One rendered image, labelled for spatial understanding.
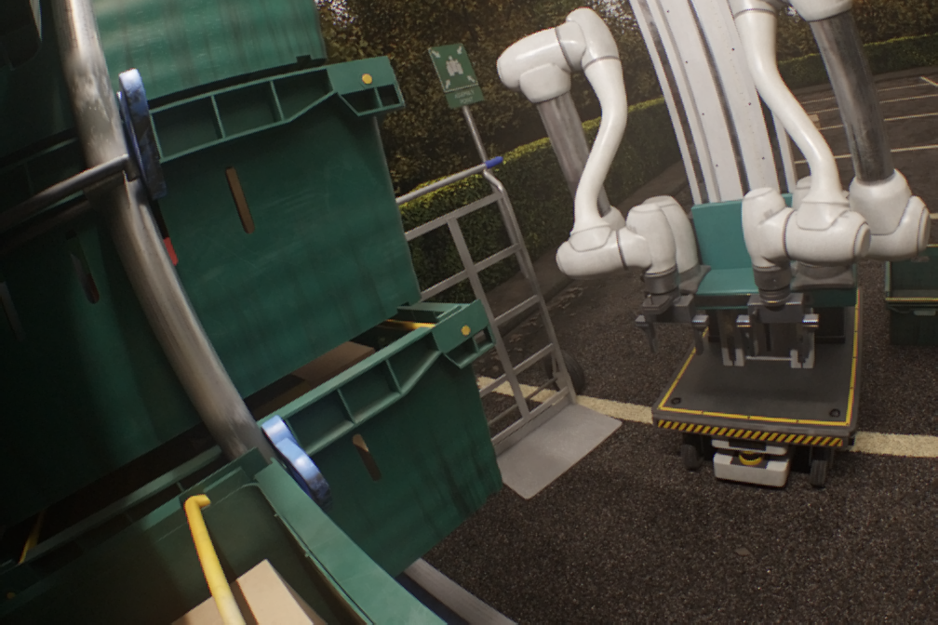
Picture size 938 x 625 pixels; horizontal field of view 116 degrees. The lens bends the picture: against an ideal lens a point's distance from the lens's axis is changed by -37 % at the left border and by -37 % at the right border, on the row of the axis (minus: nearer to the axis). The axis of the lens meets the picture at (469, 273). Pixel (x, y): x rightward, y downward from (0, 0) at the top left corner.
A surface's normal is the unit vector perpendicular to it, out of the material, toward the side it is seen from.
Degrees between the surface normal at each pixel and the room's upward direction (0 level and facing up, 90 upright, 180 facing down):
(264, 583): 0
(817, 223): 60
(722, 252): 90
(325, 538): 0
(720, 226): 90
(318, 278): 90
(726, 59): 90
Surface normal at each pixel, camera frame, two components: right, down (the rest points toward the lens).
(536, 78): -0.26, 0.60
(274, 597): -0.35, -0.90
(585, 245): -0.49, -0.13
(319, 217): 0.66, 0.06
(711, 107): -0.66, 0.43
